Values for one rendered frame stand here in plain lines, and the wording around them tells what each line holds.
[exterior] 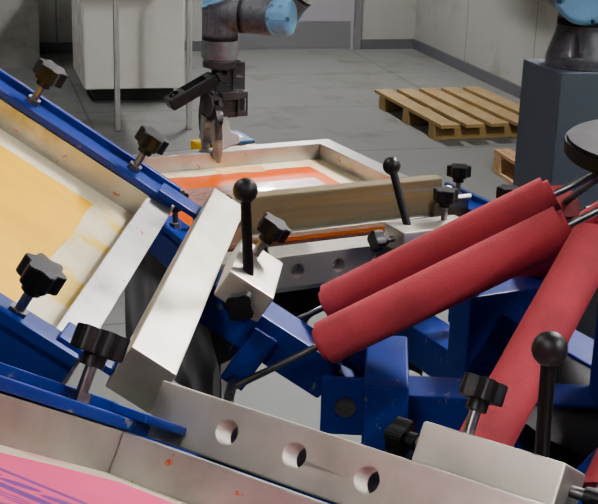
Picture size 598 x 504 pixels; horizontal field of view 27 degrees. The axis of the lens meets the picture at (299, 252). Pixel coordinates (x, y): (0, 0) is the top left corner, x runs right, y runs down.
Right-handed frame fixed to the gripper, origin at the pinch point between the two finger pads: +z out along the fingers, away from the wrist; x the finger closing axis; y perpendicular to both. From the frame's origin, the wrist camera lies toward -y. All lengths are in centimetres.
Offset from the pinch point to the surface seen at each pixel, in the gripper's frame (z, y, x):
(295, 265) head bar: -3, -19, -82
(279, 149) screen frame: -0.3, 15.6, -1.9
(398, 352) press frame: -7, -27, -125
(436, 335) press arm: 6, -2, -94
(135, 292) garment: 23.1, -22.1, -15.5
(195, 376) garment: 29, -21, -47
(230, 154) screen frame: -0.1, 4.0, -1.9
